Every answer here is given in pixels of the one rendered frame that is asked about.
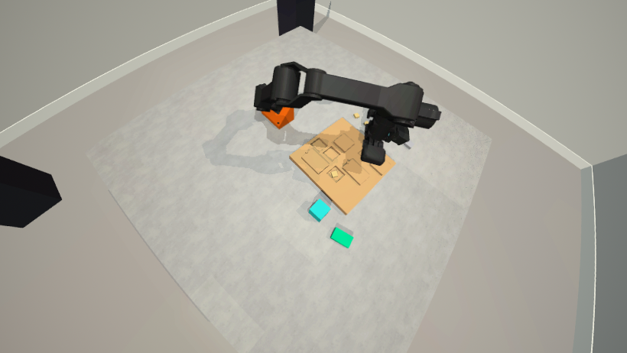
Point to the green rectangular block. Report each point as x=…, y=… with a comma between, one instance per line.
x=341, y=237

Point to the cyan cube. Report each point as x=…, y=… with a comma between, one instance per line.
x=319, y=210

